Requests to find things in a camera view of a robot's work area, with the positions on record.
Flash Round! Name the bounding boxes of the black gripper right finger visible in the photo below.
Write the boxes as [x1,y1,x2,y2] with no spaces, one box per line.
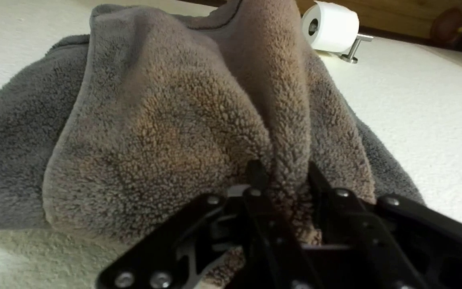
[308,163,462,289]

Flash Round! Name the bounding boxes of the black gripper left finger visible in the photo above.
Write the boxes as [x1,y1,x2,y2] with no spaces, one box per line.
[96,160,318,289]

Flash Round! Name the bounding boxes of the grey fluffy hand towel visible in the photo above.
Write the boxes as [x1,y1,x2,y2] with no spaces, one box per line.
[0,0,419,242]

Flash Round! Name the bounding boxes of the metal toilet paper holder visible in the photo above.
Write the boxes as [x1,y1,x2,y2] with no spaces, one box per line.
[340,33,374,64]

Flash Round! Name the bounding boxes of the white toilet paper roll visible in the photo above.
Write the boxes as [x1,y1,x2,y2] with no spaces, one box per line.
[302,1,360,53]

